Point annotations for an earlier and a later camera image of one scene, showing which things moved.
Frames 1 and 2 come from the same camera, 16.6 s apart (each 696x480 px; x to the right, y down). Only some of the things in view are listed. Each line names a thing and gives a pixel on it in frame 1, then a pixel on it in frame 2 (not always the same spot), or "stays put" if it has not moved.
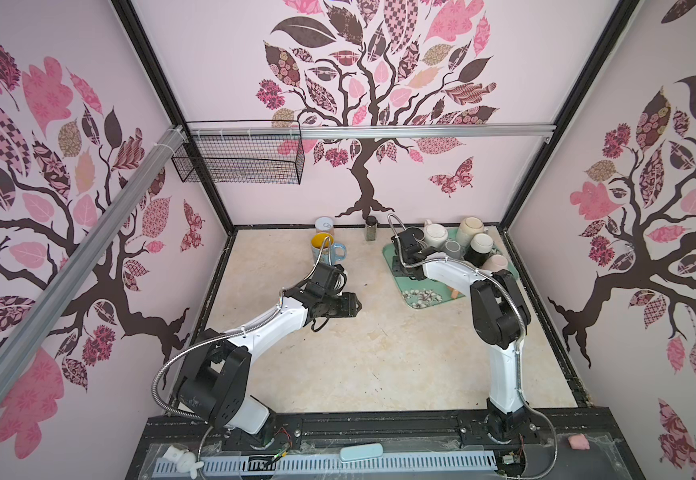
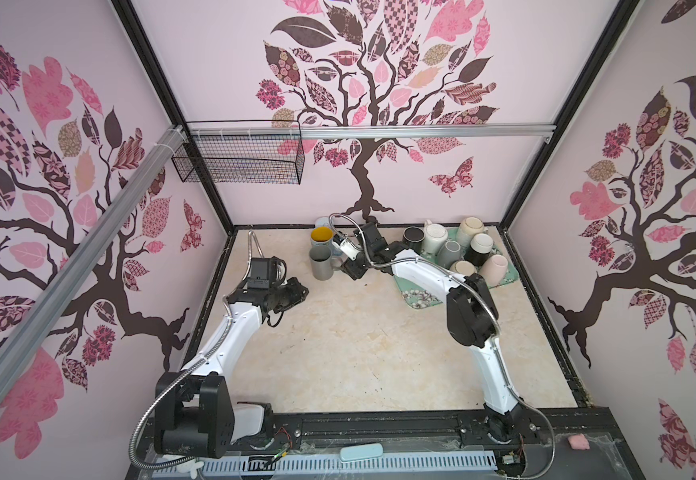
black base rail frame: (565, 447) stays put
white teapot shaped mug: (435, 234) stays put
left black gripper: (348, 309) to (297, 295)
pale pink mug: (495, 263) stays put
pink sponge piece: (579, 442) stays put
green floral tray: (452, 235) to (420, 296)
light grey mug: (452, 249) stays put
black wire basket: (244, 152) stays put
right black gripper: (395, 265) to (352, 270)
